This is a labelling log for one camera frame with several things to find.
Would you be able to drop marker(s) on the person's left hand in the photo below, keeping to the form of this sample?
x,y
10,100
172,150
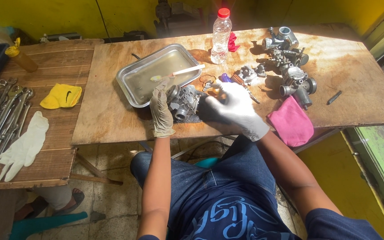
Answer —
x,y
160,111

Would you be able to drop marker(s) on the dark grimy carburetor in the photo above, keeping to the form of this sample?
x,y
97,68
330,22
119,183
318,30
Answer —
x,y
288,57

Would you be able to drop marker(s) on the clear plastic water bottle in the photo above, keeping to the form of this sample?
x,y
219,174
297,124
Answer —
x,y
221,36

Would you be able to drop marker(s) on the person's right hand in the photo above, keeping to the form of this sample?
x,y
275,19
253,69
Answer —
x,y
237,106

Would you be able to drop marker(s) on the person's right fingers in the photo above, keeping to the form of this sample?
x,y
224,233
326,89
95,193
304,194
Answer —
x,y
219,100

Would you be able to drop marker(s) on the teal plastic stool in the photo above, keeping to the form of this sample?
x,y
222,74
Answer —
x,y
207,162

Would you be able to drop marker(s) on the grey metal carburetor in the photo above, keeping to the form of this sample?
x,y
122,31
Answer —
x,y
185,101

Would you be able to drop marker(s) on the person's left fingers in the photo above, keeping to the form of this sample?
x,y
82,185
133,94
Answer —
x,y
165,88

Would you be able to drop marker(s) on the grey carburetor bowl cover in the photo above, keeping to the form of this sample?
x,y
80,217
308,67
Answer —
x,y
248,74

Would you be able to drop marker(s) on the small metal bracket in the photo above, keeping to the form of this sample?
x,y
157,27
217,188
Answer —
x,y
207,85

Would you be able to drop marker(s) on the small yellow tool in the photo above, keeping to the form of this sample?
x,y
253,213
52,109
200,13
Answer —
x,y
216,91

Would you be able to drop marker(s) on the teal plastic chair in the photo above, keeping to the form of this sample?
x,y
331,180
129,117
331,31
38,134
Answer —
x,y
42,224

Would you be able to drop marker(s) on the rectangular steel tray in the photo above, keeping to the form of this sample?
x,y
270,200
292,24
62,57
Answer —
x,y
152,78

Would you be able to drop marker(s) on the green window frame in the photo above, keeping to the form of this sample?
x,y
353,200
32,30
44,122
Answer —
x,y
382,160

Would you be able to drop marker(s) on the pink cloth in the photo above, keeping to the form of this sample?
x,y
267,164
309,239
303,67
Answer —
x,y
290,121

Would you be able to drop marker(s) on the yellow cloth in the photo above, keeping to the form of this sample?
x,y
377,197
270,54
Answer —
x,y
60,96

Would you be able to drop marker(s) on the amber bottle with yellow cap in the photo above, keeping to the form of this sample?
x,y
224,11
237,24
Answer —
x,y
23,60

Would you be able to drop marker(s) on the person's dark blue shirt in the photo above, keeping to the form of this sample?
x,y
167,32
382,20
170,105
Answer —
x,y
245,220

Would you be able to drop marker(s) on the red cloth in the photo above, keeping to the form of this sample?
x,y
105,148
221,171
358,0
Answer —
x,y
232,43

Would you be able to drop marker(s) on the silver carburetor with round intake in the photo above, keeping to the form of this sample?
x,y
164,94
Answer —
x,y
282,39

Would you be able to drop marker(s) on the large silver carburetor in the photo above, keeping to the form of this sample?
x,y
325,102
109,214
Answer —
x,y
297,83

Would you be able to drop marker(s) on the white toothbrush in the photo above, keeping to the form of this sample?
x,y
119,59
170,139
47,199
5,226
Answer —
x,y
182,71

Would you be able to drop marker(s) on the pile of steel wrenches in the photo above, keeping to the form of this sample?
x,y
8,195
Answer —
x,y
2,120

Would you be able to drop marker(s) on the slim black metal tool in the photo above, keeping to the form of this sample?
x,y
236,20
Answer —
x,y
334,97

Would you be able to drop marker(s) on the person's blue jeans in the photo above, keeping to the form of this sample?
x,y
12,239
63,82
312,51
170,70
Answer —
x,y
205,180

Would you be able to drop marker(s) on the wooden slat table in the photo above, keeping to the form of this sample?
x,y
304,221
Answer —
x,y
52,133

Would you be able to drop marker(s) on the white latex glove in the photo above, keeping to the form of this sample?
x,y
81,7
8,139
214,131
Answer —
x,y
25,146

